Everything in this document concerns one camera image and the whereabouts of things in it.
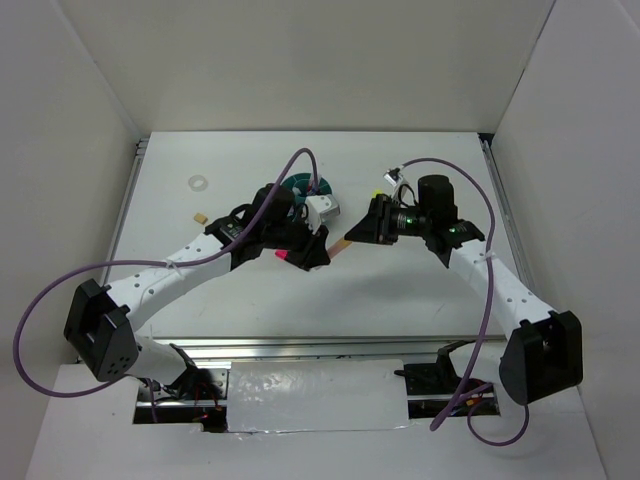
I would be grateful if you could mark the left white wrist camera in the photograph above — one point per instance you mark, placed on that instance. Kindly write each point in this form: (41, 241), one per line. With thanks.
(321, 208)

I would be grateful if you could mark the beige eraser block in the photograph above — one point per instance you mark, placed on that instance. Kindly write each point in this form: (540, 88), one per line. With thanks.
(200, 218)

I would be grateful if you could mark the teal round organizer container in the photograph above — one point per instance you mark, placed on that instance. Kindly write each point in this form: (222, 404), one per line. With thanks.
(302, 186)

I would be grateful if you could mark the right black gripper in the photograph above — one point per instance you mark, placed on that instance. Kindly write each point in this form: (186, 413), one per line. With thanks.
(373, 228)

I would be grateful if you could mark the clear tape roll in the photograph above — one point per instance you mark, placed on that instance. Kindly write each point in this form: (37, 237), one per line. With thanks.
(197, 183)

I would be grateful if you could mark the black pink highlighter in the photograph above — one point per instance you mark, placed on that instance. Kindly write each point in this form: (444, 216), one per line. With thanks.
(282, 254)

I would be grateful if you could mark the orange highlighter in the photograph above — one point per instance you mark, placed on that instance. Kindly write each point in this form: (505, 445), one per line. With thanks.
(338, 247)

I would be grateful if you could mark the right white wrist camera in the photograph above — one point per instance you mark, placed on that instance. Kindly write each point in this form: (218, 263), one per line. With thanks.
(395, 178)

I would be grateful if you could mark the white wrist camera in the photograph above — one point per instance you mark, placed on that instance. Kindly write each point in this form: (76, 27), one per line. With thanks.
(321, 208)
(395, 178)

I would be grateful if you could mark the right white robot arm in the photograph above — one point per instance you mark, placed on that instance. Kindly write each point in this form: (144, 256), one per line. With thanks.
(543, 353)

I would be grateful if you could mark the white foil cover plate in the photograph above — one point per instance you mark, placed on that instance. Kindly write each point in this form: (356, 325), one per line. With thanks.
(316, 396)

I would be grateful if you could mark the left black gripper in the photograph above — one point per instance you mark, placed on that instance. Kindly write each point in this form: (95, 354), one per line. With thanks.
(313, 252)

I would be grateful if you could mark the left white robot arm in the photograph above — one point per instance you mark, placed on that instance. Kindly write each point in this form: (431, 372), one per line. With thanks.
(104, 321)

